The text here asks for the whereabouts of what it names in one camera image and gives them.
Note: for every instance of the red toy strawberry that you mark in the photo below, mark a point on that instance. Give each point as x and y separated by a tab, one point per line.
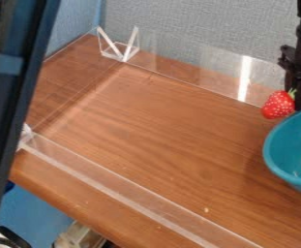
280	104

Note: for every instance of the blue plastic bowl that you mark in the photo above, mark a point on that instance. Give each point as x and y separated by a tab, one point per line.
282	151

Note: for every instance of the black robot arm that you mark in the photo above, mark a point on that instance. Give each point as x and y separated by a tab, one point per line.
27	22

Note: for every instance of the white black object on floor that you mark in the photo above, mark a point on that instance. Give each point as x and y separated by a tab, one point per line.
11	240

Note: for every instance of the white box under table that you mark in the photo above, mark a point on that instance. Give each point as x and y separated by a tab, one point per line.
79	237

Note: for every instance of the clear acrylic barrier wall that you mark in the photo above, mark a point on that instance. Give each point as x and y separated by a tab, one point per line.
147	158

